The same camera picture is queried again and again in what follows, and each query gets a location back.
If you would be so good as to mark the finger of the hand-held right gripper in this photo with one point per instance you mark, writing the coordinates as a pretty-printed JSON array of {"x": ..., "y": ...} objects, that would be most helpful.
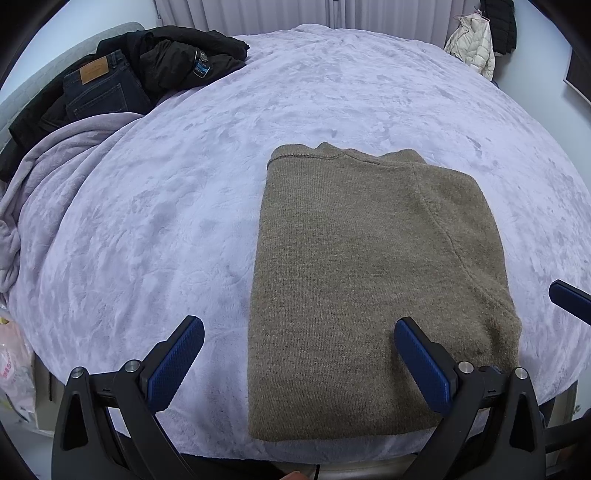
[{"x": 570, "y": 297}]

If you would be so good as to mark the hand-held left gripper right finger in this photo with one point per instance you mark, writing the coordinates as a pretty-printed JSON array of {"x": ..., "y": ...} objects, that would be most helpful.
[{"x": 422, "y": 364}]

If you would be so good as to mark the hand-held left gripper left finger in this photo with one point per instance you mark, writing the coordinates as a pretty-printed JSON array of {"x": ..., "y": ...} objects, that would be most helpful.
[{"x": 178, "y": 364}]

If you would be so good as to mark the brown knit sweater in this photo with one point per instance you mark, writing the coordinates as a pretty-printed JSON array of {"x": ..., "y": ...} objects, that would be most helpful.
[{"x": 360, "y": 277}]

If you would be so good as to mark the pale plastic bag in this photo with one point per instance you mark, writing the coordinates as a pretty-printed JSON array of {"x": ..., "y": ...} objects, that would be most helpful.
[{"x": 14, "y": 360}]

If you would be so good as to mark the bunched lilac fleece blanket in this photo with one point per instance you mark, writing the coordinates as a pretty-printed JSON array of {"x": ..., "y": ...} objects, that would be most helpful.
[{"x": 51, "y": 175}]

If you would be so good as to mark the white puffer jacket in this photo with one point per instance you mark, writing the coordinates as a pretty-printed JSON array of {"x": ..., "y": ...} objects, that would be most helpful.
[{"x": 473, "y": 41}]

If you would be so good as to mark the dark blue jeans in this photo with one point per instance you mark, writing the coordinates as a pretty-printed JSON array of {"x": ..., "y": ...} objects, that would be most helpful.
[{"x": 101, "y": 92}]

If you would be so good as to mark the black hanging coat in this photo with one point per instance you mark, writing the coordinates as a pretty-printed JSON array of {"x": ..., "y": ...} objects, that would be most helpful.
[{"x": 501, "y": 23}]

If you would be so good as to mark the lilac plush bed blanket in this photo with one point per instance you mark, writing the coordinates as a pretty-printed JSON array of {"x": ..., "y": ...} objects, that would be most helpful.
[{"x": 323, "y": 83}]

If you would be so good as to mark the black jacket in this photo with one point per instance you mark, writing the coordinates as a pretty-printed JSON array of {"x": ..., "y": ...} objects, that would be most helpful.
[{"x": 175, "y": 55}]

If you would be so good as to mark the pale pleated curtains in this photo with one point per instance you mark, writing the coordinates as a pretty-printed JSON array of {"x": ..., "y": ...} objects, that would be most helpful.
[{"x": 277, "y": 16}]

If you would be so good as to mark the dark wall frame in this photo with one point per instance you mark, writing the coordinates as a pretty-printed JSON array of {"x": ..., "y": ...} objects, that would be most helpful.
[{"x": 581, "y": 76}]

